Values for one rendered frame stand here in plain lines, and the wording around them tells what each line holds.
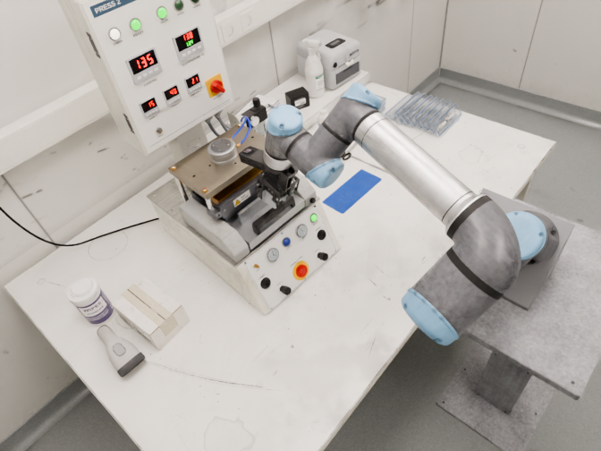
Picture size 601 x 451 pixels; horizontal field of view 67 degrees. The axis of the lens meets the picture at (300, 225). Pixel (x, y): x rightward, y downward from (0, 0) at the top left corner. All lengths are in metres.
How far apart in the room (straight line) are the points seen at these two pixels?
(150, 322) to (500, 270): 0.94
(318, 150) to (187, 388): 0.74
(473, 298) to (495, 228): 0.12
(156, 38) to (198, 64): 0.15
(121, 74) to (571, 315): 1.33
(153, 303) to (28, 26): 0.86
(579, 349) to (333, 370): 0.64
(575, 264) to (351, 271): 0.66
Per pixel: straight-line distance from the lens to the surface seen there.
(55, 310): 1.67
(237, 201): 1.30
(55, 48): 1.64
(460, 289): 0.80
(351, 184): 1.71
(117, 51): 1.23
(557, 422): 2.16
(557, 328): 1.43
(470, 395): 2.10
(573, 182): 3.05
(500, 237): 0.80
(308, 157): 0.96
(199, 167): 1.32
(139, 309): 1.41
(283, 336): 1.34
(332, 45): 2.16
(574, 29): 3.34
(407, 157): 0.86
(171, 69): 1.31
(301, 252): 1.40
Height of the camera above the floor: 1.90
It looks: 47 degrees down
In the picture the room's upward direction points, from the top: 9 degrees counter-clockwise
